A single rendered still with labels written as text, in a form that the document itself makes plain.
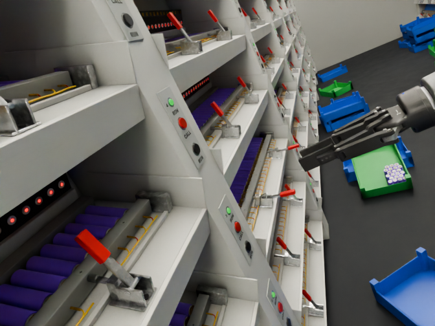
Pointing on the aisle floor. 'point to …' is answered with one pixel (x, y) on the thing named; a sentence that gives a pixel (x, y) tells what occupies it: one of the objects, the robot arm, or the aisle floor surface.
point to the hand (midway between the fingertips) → (317, 154)
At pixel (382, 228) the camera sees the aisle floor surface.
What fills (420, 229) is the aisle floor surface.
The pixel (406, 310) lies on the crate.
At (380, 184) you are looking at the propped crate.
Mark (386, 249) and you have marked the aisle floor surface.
